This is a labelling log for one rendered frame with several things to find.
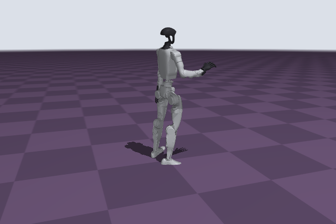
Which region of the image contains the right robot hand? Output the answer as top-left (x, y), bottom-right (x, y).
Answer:
top-left (200, 62), bottom-right (216, 75)

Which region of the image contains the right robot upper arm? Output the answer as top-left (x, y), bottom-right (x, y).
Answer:
top-left (170, 50), bottom-right (186, 79)

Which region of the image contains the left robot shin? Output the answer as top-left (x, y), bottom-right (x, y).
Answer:
top-left (152, 119), bottom-right (163, 152)

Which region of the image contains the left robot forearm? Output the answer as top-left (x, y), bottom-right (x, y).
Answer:
top-left (157, 71), bottom-right (164, 89)

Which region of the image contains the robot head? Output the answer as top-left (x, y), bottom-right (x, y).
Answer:
top-left (160, 27), bottom-right (176, 50)

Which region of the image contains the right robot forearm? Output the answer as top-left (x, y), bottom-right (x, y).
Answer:
top-left (183, 69), bottom-right (203, 78)

